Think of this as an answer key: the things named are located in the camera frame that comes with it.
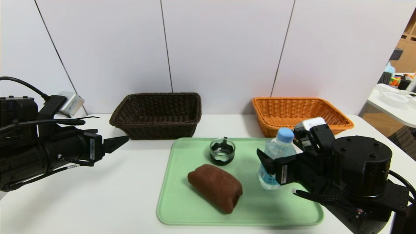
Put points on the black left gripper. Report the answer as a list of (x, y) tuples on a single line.
[(93, 145)]

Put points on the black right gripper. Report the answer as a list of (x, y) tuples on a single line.
[(284, 173)]

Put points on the clear water bottle blue label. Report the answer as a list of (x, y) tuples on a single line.
[(279, 148)]

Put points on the small glass cup black base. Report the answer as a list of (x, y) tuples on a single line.
[(222, 157)]

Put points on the brown towel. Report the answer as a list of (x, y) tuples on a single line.
[(216, 187)]

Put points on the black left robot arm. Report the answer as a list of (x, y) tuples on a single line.
[(29, 159)]

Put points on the dark brown wicker basket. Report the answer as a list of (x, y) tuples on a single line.
[(156, 128)]

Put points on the orange wicker basket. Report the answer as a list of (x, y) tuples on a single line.
[(279, 113)]

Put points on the thin black zip tie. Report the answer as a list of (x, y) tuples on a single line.
[(89, 117)]

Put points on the light green plastic tray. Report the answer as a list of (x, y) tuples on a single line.
[(260, 208)]

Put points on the brown wooden panel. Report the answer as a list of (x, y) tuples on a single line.
[(373, 119)]

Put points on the dark woven chair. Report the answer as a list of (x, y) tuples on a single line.
[(404, 143)]

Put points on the white shallow bowl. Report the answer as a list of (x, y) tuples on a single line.
[(393, 98)]

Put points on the white side table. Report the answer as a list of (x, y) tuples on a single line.
[(399, 112)]

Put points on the black mesh container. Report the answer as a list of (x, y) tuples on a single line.
[(384, 79)]

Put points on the colourful puzzle cube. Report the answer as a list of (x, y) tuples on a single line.
[(394, 82)]

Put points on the light blue bottle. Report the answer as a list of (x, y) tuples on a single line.
[(388, 69)]

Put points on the wooden shelf cabinet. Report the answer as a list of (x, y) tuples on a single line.
[(408, 55)]

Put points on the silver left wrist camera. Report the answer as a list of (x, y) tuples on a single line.
[(73, 103)]

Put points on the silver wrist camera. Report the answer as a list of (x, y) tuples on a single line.
[(313, 125), (73, 103)]

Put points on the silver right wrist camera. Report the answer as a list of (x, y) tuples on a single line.
[(313, 125)]

